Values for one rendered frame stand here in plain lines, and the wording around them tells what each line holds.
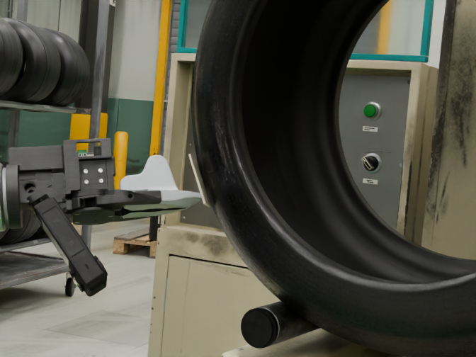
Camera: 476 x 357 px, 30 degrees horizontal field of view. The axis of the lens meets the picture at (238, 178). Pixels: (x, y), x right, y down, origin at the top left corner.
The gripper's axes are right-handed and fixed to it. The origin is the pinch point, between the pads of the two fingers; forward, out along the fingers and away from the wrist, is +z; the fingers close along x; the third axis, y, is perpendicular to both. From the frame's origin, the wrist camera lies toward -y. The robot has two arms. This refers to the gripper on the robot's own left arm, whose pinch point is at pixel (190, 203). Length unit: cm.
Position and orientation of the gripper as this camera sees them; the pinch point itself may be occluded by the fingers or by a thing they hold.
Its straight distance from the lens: 101.0
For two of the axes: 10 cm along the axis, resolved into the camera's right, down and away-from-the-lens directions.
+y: -1.1, -9.6, 2.6
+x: -1.6, 2.7, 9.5
